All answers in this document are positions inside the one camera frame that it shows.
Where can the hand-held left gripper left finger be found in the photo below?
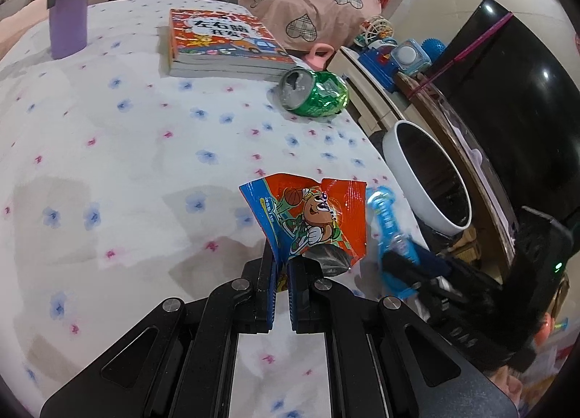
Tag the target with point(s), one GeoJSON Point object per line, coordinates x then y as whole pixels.
{"type": "Point", "coordinates": [273, 291]}

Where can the magenta stick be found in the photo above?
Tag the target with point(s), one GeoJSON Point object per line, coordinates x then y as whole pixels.
{"type": "Point", "coordinates": [457, 57]}

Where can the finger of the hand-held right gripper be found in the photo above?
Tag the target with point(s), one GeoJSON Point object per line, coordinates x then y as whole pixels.
{"type": "Point", "coordinates": [430, 266]}

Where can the black flat-screen television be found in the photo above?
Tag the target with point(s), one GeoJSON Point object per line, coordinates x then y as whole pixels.
{"type": "Point", "coordinates": [507, 96]}

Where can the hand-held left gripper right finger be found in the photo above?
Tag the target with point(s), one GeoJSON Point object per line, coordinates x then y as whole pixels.
{"type": "Point", "coordinates": [292, 302]}

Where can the purple water bottle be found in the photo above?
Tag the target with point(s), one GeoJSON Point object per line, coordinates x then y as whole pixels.
{"type": "Point", "coordinates": [68, 14]}

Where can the light blue cube toy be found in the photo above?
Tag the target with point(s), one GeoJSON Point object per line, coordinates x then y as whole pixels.
{"type": "Point", "coordinates": [408, 57]}

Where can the red children's picture book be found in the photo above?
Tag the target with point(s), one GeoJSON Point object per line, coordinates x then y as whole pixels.
{"type": "Point", "coordinates": [217, 33]}

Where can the blue plastic toy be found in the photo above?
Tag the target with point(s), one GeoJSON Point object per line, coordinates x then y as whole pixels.
{"type": "Point", "coordinates": [376, 67]}

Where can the beige sofa cushion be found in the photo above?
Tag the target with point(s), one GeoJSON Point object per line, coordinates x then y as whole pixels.
{"type": "Point", "coordinates": [18, 5]}

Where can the blue spiky ball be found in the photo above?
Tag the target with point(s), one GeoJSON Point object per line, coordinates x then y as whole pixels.
{"type": "Point", "coordinates": [435, 47]}

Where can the crushed green drink can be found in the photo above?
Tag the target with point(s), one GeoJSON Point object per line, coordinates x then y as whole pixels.
{"type": "Point", "coordinates": [324, 94]}

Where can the pink kettlebell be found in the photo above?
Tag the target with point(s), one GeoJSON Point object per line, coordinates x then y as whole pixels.
{"type": "Point", "coordinates": [317, 56]}

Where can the orange cartoon snack packet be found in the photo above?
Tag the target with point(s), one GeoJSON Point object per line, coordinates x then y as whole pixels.
{"type": "Point", "coordinates": [308, 214]}

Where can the cyan plastic wrapper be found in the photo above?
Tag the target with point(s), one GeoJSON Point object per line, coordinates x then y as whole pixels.
{"type": "Point", "coordinates": [385, 214]}

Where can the white trash bin black liner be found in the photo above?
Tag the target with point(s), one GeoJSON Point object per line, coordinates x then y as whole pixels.
{"type": "Point", "coordinates": [408, 173]}

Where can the white floral tablecloth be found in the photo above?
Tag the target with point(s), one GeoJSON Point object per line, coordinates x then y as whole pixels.
{"type": "Point", "coordinates": [136, 173]}

